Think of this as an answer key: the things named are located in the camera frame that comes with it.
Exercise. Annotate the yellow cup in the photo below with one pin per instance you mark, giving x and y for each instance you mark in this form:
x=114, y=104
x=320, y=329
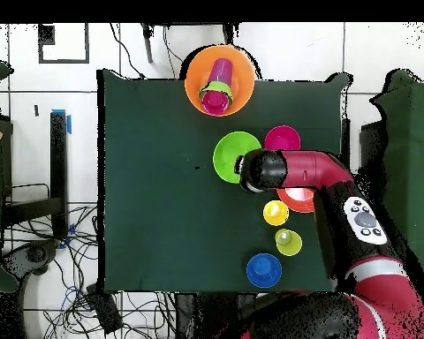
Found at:
x=275, y=213

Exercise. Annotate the pink cup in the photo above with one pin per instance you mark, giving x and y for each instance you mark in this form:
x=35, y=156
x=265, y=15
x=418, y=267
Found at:
x=215, y=104

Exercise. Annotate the blue bowl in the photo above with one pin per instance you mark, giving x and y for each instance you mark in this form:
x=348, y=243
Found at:
x=264, y=270

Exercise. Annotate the black square frame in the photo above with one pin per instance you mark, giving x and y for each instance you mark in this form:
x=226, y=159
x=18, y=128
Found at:
x=46, y=35

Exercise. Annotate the large orange bowl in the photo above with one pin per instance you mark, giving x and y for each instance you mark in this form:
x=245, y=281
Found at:
x=243, y=81

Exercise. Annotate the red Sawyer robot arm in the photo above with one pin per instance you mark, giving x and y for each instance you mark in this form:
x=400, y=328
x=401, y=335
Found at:
x=314, y=169

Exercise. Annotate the small green bowl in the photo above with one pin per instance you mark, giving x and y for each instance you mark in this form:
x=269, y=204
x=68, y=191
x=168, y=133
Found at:
x=217, y=86

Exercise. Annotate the large green bowl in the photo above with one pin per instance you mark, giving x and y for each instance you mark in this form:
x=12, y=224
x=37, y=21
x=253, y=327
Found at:
x=229, y=152

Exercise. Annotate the small pink bowl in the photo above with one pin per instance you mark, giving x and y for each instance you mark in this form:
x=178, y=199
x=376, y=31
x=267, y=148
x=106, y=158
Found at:
x=282, y=138

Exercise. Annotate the black metal stand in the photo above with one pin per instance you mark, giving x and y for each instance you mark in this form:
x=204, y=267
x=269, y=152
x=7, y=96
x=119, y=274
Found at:
x=59, y=159

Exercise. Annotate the purple cup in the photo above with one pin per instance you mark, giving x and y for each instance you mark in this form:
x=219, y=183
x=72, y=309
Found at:
x=221, y=70

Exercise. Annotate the dark green tablecloth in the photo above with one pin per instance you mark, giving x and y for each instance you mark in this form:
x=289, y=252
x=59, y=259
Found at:
x=145, y=212

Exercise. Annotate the black pedestal leg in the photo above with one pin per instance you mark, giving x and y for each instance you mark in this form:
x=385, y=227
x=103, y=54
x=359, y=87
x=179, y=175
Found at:
x=35, y=255

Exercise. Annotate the wide red-orange bowl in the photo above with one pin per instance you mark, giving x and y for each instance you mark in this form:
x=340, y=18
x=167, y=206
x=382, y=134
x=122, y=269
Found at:
x=298, y=203

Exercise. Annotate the lime yellow-green cup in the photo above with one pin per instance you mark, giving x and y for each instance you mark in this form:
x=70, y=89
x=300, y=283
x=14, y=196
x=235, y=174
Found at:
x=289, y=243

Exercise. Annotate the black power strip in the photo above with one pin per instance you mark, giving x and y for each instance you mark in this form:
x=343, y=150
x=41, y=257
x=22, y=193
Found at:
x=104, y=310

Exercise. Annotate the black camera stand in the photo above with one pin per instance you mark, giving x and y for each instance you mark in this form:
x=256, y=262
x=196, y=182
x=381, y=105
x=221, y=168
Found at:
x=148, y=42

